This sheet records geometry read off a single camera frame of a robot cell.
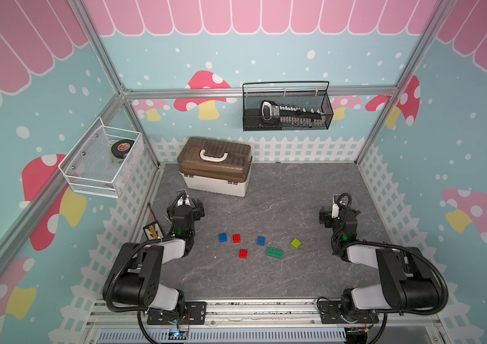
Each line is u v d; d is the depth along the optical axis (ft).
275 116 2.86
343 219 2.24
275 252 2.87
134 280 1.46
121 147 2.60
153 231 3.07
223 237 3.00
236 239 3.01
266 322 2.43
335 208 2.64
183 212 2.38
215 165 3.00
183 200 2.53
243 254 2.86
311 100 3.07
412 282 1.45
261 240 3.01
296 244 2.93
